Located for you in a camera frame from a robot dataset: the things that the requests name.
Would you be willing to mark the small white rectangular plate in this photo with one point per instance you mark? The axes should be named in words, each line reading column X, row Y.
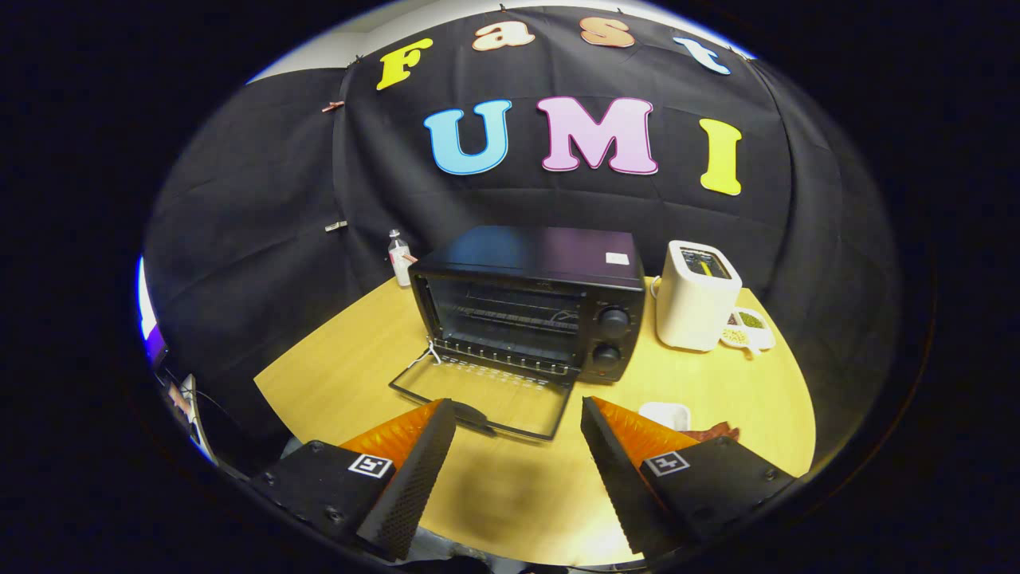
column 665, row 414

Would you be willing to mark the clear plastic bottle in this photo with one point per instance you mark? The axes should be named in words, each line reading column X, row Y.
column 400, row 263

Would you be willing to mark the black toaster oven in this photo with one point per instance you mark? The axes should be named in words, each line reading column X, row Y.
column 542, row 255

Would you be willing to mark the white divided snack dish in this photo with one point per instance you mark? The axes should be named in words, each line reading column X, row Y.
column 753, row 328

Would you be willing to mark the white toaster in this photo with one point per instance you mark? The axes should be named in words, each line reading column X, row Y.
column 693, row 311

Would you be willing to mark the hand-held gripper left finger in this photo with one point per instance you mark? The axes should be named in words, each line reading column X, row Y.
column 414, row 486

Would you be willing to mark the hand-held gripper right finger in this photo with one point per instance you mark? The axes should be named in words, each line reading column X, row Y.
column 625, row 486

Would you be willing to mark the reddish-brown meat slice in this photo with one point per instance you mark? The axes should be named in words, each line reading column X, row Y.
column 713, row 433

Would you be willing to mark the black backdrop cloth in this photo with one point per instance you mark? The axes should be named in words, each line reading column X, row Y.
column 263, row 183

